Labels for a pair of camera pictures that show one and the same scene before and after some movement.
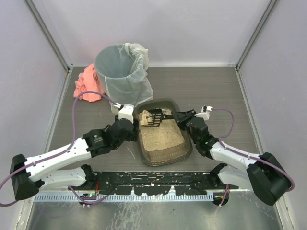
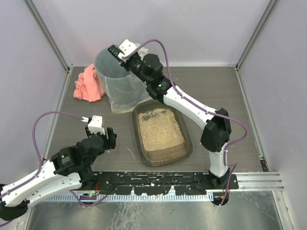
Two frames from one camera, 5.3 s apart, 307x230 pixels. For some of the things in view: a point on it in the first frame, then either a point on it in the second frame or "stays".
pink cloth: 88,81 stays
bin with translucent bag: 123,68 stays
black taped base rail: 159,183 stays
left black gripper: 134,133 to 105,140
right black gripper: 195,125 to 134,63
